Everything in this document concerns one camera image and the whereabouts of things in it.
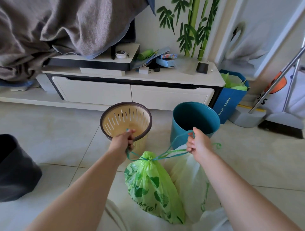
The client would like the white TV cabinet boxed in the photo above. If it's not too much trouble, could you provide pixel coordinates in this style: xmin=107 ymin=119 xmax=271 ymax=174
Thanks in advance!
xmin=0 ymin=43 xmax=226 ymax=112

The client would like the white cartoon laundry basket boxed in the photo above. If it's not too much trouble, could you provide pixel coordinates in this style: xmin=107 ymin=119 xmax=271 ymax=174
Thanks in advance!
xmin=256 ymin=68 xmax=305 ymax=119

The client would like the light blue box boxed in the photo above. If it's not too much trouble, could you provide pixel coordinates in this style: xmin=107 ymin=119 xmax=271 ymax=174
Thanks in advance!
xmin=155 ymin=58 xmax=177 ymax=68

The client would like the blue paper bag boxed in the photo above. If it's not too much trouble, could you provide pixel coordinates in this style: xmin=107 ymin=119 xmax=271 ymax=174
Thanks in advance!
xmin=212 ymin=69 xmax=250 ymax=125

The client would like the white cabinet drawer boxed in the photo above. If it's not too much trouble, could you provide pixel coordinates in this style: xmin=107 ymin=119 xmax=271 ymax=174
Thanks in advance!
xmin=130 ymin=85 xmax=215 ymax=111
xmin=51 ymin=76 xmax=132 ymax=106

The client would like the person's left hand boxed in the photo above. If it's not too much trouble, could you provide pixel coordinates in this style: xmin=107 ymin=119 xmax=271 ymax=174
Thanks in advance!
xmin=108 ymin=129 xmax=136 ymax=165

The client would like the black phone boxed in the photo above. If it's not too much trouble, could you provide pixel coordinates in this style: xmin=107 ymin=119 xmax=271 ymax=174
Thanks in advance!
xmin=196 ymin=62 xmax=209 ymax=74

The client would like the person's right hand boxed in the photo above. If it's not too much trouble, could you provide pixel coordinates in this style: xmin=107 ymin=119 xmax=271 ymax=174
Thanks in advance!
xmin=186 ymin=127 xmax=214 ymax=163

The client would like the green bag roll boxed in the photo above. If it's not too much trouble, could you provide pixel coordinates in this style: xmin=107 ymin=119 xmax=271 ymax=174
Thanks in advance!
xmin=137 ymin=49 xmax=154 ymax=61

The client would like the teal plastic waste bin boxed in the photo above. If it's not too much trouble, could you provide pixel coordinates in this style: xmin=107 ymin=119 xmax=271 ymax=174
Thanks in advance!
xmin=170 ymin=102 xmax=221 ymax=150

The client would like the green bamboo wall decal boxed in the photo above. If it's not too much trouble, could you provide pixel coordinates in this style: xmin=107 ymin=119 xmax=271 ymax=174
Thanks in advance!
xmin=156 ymin=0 xmax=221 ymax=61

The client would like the person's right forearm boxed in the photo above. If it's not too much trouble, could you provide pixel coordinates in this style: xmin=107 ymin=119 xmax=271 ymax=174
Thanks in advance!
xmin=198 ymin=152 xmax=303 ymax=231

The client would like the dark grey fabric stool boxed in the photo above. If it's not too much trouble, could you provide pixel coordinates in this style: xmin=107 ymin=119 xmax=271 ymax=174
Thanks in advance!
xmin=0 ymin=134 xmax=43 ymax=203

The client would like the green tissue paper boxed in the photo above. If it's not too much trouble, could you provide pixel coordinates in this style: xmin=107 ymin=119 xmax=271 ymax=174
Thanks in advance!
xmin=220 ymin=72 xmax=248 ymax=92

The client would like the grey blanket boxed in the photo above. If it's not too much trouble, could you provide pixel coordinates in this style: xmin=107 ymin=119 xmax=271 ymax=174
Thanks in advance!
xmin=0 ymin=0 xmax=157 ymax=83

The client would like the white black-edged riser shelf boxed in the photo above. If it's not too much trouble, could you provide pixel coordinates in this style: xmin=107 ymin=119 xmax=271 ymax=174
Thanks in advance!
xmin=46 ymin=43 xmax=140 ymax=71

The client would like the blue booklet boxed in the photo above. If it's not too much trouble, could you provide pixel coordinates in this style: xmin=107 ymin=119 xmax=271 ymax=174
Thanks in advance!
xmin=132 ymin=46 xmax=170 ymax=70

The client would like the white swan print door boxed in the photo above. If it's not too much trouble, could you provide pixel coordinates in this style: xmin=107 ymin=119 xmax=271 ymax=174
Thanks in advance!
xmin=214 ymin=0 xmax=305 ymax=79

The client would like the person's left forearm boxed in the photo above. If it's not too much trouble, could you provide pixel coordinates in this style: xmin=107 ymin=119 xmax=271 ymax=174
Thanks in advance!
xmin=25 ymin=148 xmax=124 ymax=231

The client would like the white trash bag green print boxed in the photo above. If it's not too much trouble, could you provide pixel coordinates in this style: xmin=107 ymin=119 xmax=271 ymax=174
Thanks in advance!
xmin=164 ymin=142 xmax=222 ymax=224

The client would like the beige slotted waste basket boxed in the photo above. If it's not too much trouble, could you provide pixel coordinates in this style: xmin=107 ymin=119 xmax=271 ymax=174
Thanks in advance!
xmin=99 ymin=102 xmax=153 ymax=155

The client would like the translucent plastic sheet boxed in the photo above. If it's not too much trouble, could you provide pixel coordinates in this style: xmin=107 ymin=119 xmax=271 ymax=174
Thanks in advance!
xmin=174 ymin=57 xmax=200 ymax=76

